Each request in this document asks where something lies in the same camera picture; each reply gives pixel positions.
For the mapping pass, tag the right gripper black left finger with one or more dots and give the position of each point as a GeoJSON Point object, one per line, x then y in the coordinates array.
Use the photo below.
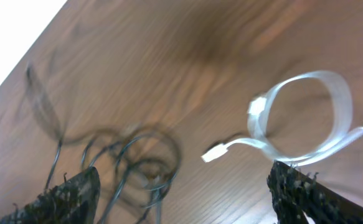
{"type": "Point", "coordinates": [73, 202]}

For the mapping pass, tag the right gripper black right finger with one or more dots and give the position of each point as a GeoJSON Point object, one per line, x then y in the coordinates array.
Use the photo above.
{"type": "Point", "coordinates": [296, 197]}

